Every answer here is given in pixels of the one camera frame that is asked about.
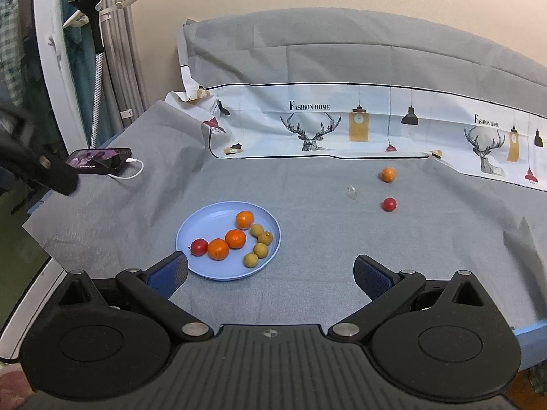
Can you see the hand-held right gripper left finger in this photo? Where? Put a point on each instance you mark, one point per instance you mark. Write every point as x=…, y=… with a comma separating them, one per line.
x=169, y=275

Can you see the grey curtain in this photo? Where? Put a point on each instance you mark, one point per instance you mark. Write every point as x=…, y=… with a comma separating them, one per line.
x=124, y=51

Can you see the orange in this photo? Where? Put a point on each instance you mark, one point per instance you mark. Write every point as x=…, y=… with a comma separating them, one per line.
x=218, y=249
x=244, y=220
x=388, y=174
x=235, y=238

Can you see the black smartphone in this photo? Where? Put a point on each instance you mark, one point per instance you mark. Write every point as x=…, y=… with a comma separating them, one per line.
x=100, y=160

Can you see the blue plate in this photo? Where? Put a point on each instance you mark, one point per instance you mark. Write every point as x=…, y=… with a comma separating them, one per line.
x=205, y=226

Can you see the tan longan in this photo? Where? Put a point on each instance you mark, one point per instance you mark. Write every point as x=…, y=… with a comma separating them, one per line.
x=257, y=230
x=260, y=250
x=250, y=260
x=265, y=238

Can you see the teal curtain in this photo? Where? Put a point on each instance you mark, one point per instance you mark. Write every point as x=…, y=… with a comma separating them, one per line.
x=77, y=64

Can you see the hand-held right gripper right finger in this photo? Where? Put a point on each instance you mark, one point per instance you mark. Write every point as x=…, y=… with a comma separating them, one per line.
x=376, y=277

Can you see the small clear plastic piece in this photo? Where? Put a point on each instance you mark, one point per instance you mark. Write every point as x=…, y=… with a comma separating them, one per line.
x=351, y=191

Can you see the grey printed tablecloth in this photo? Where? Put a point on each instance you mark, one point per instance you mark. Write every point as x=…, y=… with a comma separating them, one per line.
x=320, y=256

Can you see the small red fruit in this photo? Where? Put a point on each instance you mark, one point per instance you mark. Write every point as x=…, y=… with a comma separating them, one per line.
x=198, y=246
x=389, y=204

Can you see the phone holder stand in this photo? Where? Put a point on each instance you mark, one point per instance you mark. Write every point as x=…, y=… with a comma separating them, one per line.
x=96, y=51

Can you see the white frame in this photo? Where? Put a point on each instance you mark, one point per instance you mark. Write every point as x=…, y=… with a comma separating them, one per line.
x=51, y=51

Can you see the white curtain clip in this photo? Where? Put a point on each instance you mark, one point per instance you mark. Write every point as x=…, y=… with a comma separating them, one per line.
x=126, y=114

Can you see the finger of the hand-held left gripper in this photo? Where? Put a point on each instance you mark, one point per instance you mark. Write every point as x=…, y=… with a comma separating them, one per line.
x=47, y=166

